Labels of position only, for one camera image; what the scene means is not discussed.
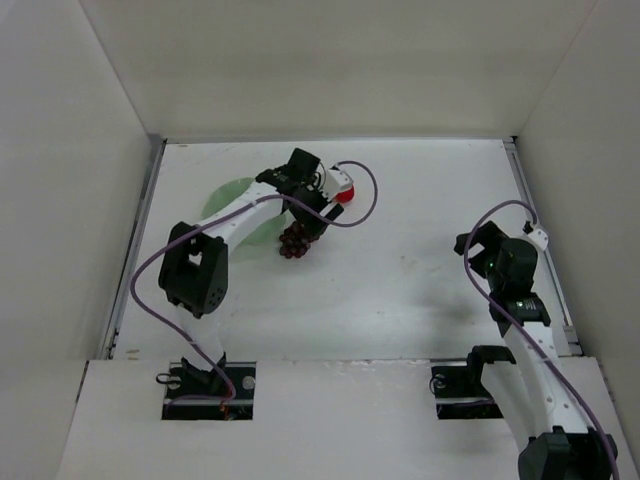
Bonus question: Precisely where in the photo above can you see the dark red fake grapes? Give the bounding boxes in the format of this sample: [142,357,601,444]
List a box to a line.
[279,221,320,259]

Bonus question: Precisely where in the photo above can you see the red fake pomegranate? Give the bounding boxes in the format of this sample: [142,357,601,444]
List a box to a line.
[334,186,355,204]

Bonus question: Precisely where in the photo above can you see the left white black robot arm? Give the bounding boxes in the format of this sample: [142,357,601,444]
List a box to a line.
[158,148,354,319]

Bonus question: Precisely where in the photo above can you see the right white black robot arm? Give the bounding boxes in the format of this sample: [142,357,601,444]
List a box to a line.
[454,221,618,479]

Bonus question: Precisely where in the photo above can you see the green wavy fruit bowl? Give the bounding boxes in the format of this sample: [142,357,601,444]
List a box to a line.
[201,177,287,246]

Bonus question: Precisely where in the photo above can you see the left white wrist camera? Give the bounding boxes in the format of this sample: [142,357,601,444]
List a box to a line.
[321,167,354,201]

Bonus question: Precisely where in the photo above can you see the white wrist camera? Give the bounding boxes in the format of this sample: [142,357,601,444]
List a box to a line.
[523,221,549,252]
[321,167,354,201]

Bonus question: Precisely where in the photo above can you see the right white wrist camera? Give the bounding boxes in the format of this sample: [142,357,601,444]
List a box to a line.
[523,221,549,252]

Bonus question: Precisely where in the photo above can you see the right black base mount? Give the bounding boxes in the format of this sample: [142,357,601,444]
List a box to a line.
[429,363,503,420]

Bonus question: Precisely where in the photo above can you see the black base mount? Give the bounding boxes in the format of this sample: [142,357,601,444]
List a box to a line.
[429,363,503,420]
[155,358,257,421]

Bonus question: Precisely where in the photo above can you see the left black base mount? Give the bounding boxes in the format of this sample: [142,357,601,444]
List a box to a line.
[155,358,257,421]

